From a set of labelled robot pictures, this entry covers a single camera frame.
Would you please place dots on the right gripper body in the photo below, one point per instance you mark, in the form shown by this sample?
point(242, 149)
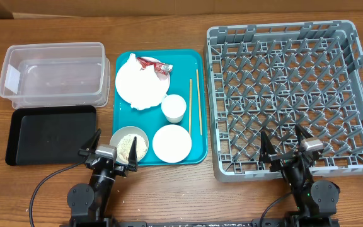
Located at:
point(283, 159)

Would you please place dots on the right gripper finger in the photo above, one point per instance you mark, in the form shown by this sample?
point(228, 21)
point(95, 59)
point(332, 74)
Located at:
point(267, 150)
point(302, 133)

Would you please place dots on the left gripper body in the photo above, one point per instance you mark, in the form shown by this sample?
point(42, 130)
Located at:
point(118, 169)

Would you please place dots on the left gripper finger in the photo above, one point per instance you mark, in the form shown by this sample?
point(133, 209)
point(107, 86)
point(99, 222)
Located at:
point(90, 145)
point(132, 159)

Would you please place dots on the grey bowl with rice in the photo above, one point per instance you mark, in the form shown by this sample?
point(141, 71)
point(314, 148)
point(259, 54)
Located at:
point(123, 139)

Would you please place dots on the small pink-white bowl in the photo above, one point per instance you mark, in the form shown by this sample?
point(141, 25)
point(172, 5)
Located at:
point(172, 143)

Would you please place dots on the white cup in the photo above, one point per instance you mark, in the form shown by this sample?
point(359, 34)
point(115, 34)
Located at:
point(173, 107)

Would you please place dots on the white napkin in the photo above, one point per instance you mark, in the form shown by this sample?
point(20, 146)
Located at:
point(146, 87)

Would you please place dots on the large white plate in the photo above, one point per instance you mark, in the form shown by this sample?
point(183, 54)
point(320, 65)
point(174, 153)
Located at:
point(121, 82)

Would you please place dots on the red sauce packet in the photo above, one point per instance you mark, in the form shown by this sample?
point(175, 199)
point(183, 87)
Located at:
point(158, 67)

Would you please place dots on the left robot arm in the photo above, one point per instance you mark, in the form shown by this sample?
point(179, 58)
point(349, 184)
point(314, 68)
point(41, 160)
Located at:
point(88, 201)

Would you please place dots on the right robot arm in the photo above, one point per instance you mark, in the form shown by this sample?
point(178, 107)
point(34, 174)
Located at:
point(316, 201)

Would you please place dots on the grey dishwasher rack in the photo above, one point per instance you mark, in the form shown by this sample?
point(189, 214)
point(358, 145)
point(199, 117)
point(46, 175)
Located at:
point(270, 77)

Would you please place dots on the clear plastic waste bin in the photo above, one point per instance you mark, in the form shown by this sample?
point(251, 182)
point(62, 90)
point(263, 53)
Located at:
point(56, 74)

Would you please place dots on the black plastic tray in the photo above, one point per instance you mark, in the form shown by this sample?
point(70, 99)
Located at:
point(49, 135)

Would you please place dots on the teal serving tray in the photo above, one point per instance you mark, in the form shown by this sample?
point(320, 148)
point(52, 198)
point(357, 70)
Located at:
point(185, 62)

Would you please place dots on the left wooden chopstick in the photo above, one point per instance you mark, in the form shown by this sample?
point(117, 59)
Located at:
point(190, 108)

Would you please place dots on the wooden chopstick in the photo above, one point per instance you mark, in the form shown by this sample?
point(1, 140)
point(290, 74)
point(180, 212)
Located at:
point(190, 108)
point(199, 100)

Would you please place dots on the right wooden chopstick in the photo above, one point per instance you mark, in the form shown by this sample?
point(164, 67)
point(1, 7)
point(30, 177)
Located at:
point(199, 100)

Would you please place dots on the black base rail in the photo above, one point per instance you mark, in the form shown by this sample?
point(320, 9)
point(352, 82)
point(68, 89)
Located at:
point(252, 223)

